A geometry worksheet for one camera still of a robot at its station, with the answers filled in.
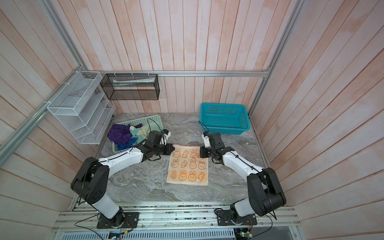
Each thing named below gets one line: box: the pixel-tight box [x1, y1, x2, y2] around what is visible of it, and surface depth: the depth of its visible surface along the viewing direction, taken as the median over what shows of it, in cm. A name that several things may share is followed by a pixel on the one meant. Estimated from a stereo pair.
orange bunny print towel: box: [166, 144, 209, 186], surface depth 92 cm
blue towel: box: [117, 137, 137, 151], surface depth 98 cm
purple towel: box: [107, 123, 133, 144], surface depth 99 cm
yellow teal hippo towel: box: [129, 125, 149, 145], surface depth 106 cm
